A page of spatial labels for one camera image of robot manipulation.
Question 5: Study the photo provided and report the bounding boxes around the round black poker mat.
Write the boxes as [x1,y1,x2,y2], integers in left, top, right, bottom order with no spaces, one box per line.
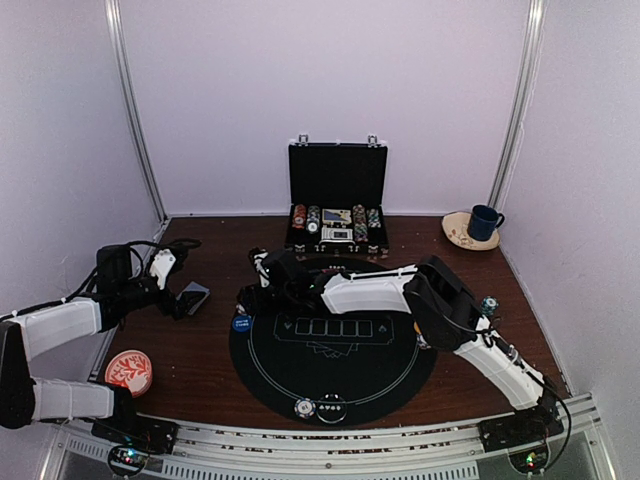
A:
[229,258,437,428]

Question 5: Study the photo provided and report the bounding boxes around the red white round coaster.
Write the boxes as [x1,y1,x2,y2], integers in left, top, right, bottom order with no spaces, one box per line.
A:
[104,350,153,398]

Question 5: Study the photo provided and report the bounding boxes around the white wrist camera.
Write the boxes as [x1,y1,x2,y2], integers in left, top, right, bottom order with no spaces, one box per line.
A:
[148,249,176,290]
[248,247,270,288]

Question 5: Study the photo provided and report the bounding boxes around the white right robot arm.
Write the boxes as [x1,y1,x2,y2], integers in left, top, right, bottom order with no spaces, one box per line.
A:
[237,249,562,442]

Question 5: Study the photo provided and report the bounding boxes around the blue small blind button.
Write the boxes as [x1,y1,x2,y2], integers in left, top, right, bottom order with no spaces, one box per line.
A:
[231,315,253,333]

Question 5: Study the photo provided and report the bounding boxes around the blue playing card deck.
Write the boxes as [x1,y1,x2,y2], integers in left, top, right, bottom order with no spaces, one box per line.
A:
[177,281,210,316]

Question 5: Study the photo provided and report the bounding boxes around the white blue chips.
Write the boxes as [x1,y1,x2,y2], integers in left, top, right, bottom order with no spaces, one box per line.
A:
[416,335,430,350]
[294,398,316,419]

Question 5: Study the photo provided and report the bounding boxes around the left aluminium frame post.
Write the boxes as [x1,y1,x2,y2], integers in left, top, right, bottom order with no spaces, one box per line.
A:
[104,0,168,224]

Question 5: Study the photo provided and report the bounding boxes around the clear round dealer button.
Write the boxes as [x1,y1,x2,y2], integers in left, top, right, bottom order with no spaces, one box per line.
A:
[315,393,347,425]

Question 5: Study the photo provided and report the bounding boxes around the black poker chip case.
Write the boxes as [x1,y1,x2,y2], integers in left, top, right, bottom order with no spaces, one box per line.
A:
[284,134,389,256]

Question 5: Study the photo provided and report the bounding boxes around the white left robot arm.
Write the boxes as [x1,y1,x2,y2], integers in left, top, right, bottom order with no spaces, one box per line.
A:
[1,238,204,444]

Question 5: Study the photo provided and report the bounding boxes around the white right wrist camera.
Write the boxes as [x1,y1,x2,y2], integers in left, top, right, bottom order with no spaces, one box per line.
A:
[248,247,270,288]

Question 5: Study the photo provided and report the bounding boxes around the multicolour chip row in case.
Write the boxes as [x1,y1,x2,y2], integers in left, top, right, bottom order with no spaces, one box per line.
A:
[352,204,368,243]

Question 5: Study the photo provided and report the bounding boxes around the white card box in case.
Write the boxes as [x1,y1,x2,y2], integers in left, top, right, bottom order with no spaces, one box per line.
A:
[321,226,354,242]

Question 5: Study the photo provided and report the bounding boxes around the right aluminium frame post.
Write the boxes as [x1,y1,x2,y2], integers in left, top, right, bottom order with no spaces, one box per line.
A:
[488,0,547,209]

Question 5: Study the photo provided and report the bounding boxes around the aluminium frame post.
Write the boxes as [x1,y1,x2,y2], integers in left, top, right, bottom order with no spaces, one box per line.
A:
[104,0,168,224]
[488,0,547,209]

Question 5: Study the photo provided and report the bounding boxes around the dark blue mug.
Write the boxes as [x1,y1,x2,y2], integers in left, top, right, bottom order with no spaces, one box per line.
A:
[467,205,505,242]

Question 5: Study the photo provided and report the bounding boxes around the purple green chip row in case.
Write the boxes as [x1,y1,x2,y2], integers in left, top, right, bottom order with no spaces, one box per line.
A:
[367,208,381,229]

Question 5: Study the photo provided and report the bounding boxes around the red chip row in case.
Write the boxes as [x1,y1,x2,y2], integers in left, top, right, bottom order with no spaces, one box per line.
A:
[292,204,307,229]

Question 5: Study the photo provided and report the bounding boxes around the beige ceramic plate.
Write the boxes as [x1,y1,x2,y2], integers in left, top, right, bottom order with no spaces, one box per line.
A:
[441,212,500,251]

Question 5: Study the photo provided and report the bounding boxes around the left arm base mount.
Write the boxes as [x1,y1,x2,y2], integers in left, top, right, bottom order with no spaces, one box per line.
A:
[91,416,179,477]

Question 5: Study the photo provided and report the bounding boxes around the green chip stack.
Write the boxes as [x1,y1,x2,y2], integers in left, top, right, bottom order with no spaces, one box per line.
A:
[481,296,499,317]

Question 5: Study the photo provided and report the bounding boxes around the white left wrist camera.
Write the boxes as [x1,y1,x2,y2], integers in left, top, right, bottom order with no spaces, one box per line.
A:
[148,249,176,290]

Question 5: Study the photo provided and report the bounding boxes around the front aluminium rail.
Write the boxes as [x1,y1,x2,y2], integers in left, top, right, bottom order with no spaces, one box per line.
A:
[37,392,611,480]

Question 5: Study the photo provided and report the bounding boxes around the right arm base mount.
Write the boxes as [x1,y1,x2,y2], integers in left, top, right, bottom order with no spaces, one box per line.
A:
[477,414,572,477]

